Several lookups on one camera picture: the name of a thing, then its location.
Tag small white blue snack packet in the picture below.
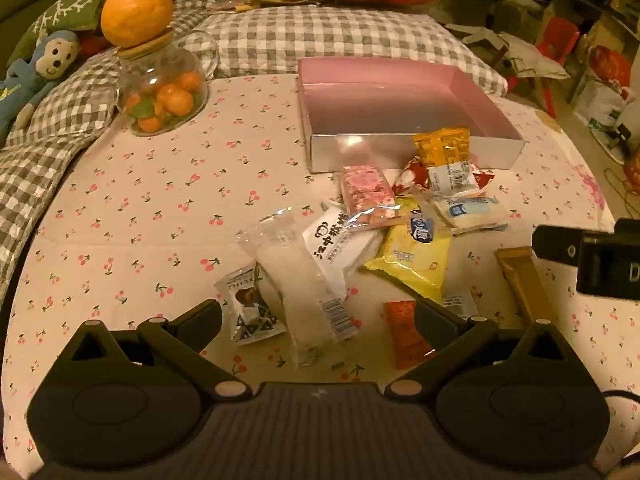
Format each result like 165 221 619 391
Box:
429 194 510 235

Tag glass jar with orange lid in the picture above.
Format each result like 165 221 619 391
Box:
100 0 218 137

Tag blue monkey plush toy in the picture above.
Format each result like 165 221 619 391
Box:
0 30 83 133

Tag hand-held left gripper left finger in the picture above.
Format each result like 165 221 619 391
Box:
70 299 253 403

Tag grey checked blanket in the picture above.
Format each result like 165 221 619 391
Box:
0 52 123 301

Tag red plastic chair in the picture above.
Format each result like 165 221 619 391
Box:
535 16 582 118

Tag green patterned pillow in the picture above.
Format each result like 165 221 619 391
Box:
7 0 183 68

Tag red gift bag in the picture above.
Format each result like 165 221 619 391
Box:
587 44 632 88

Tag orange yellow snack packet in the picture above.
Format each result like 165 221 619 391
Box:
412 128 478 196

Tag cherry print bedsheet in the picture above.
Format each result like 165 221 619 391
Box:
0 72 618 480

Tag white snack packet black print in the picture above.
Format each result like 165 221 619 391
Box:
301 202 383 302

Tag small black-white snack packet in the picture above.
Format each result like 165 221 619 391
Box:
214 264 287 345

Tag grey checked pillow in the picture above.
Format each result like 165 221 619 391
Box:
172 0 508 96

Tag long clear rice cake packet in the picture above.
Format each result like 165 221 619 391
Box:
236 211 362 368

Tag small red plush cushion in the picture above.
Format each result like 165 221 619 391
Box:
79 31 114 59

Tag pink cardboard box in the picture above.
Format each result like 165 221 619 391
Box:
297 57 527 175

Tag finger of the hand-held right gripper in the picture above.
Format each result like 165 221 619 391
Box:
531 224 583 264

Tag large red white candy packet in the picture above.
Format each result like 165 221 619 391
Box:
392 156 432 195

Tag gold stick snack packet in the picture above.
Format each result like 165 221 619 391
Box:
494 246 560 328

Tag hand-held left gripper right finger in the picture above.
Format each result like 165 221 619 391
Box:
382 296 571 403

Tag pile of small oranges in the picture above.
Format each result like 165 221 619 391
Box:
124 71 205 135

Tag small white barcode packet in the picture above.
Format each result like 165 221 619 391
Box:
440 291 482 322

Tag orange red snack packet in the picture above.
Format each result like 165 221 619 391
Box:
384 300 435 371

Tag pink floral snack packet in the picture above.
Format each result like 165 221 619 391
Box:
341 164 401 227

